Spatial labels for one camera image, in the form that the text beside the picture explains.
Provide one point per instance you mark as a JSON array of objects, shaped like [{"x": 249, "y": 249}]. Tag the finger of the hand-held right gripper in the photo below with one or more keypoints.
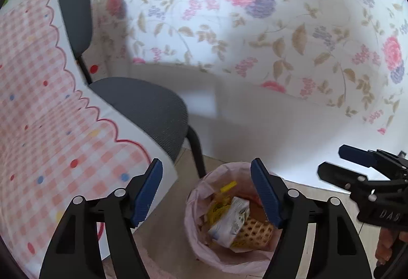
[
  {"x": 357, "y": 154},
  {"x": 338, "y": 175}
]

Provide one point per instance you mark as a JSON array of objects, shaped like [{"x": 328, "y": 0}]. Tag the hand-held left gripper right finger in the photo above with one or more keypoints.
[{"x": 264, "y": 193}]

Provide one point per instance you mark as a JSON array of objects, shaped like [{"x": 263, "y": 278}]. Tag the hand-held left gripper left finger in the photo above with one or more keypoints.
[{"x": 146, "y": 193}]

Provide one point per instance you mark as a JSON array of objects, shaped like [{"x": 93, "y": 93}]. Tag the beige foam fruit net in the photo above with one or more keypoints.
[{"x": 256, "y": 232}]

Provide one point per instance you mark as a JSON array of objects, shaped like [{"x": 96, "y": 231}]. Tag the small printed carton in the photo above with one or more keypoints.
[{"x": 228, "y": 221}]

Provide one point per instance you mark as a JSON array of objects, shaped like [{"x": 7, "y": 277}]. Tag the clear wrapper with yellow label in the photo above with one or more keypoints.
[{"x": 218, "y": 202}]

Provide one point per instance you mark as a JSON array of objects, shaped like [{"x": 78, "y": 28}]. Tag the bin with pink bag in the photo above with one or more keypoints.
[{"x": 197, "y": 234}]

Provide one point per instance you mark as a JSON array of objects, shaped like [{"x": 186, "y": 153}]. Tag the person's right hand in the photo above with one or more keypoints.
[{"x": 385, "y": 244}]

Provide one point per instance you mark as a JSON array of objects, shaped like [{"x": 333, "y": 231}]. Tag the grey office chair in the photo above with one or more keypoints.
[{"x": 143, "y": 107}]

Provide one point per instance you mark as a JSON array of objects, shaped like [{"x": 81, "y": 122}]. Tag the pink checked cloth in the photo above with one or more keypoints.
[{"x": 47, "y": 107}]

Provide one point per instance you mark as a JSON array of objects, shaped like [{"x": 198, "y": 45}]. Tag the floral printed sheet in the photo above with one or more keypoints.
[{"x": 255, "y": 27}]

